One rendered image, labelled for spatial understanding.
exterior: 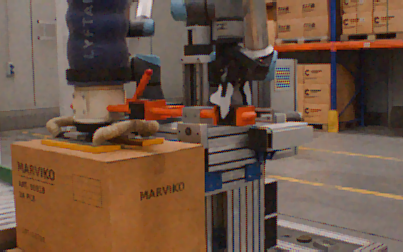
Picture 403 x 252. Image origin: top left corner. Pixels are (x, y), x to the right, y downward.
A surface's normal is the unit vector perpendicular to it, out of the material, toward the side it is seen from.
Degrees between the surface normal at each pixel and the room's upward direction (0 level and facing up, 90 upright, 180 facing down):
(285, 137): 90
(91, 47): 74
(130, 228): 90
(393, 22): 91
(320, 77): 91
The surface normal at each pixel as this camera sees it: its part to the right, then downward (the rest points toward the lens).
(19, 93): 0.68, 0.07
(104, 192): -0.68, 0.09
